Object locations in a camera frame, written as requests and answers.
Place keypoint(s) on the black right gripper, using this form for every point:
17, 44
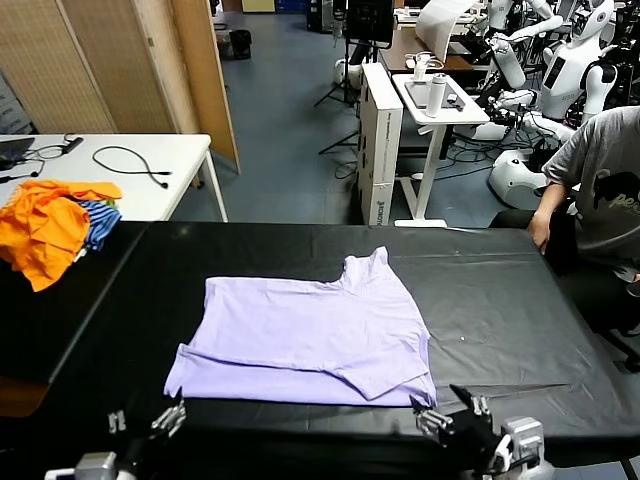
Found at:
475, 437

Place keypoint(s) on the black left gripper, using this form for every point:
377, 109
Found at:
137, 447

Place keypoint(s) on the lavender t-shirt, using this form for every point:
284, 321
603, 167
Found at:
300, 320

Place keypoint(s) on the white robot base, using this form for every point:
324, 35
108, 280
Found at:
515, 180

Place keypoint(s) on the person's right forearm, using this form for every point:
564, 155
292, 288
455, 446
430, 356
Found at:
550, 200

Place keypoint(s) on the person's right hand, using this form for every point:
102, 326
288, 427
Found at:
539, 232

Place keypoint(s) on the black table cover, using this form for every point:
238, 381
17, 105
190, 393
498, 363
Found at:
500, 310

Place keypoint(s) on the black side table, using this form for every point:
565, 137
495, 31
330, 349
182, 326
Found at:
60, 310

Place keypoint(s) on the black office chair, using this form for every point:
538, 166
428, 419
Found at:
625, 345

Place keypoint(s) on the blue striped garment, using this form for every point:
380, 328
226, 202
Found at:
100, 220

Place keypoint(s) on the orange garment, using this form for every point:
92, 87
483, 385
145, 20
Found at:
45, 230

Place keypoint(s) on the green yellow garment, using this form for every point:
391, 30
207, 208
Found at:
111, 203

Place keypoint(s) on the white table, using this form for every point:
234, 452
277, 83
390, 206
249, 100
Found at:
150, 190

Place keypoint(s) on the person in gray shirt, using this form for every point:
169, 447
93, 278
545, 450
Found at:
600, 200

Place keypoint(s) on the tall white cardboard box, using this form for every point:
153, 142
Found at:
387, 150

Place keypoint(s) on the black power strip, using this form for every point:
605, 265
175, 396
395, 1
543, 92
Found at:
74, 142

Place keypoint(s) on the white standing desk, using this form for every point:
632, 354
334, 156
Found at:
450, 117

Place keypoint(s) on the black laptop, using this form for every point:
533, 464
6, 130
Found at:
12, 150

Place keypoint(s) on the white bottle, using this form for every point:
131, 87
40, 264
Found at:
434, 95

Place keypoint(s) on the gray tablet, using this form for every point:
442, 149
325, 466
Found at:
417, 95

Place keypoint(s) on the white headset stand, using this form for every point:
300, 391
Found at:
422, 62

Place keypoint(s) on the brown desk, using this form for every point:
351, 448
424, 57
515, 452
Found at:
450, 60

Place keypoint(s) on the white humanoid robot with cylinder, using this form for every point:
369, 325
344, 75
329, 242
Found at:
507, 62

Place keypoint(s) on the black tripod stand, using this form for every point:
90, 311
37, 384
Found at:
346, 75

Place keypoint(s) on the wooden folding screen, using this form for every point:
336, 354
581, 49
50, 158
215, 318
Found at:
100, 65

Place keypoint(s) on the white round device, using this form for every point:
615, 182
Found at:
350, 72

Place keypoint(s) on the large white humanoid robot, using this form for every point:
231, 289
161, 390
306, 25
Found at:
565, 70

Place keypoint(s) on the white curved sheet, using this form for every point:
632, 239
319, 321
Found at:
437, 27

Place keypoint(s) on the black trash bin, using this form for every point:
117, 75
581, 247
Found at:
240, 44

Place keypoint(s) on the black monitor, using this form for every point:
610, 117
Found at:
369, 20

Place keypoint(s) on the brown cardboard box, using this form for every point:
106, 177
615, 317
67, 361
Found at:
257, 4

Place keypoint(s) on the blue storage crate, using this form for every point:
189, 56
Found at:
290, 4

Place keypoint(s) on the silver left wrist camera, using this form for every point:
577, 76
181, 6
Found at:
95, 465

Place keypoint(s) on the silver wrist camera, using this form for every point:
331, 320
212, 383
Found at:
522, 440
95, 465

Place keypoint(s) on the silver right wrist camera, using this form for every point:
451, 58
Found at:
522, 440

